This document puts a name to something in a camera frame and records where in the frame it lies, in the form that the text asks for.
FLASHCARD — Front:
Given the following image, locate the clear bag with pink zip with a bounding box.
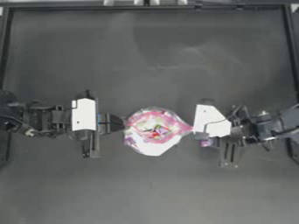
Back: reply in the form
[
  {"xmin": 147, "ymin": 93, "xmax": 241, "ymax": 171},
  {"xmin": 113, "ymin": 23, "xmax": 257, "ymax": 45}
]
[{"xmin": 122, "ymin": 106, "xmax": 195, "ymax": 157}]

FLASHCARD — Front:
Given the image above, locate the pink white wrapped sweet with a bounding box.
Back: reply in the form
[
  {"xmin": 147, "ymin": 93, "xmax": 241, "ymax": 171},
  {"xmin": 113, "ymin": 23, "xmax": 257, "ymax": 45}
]
[{"xmin": 199, "ymin": 138, "xmax": 215, "ymax": 148}]

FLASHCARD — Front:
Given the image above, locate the black camera cable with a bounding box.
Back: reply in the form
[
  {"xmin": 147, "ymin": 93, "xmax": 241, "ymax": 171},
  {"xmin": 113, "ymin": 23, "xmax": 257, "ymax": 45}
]
[{"xmin": 202, "ymin": 104, "xmax": 247, "ymax": 135}]

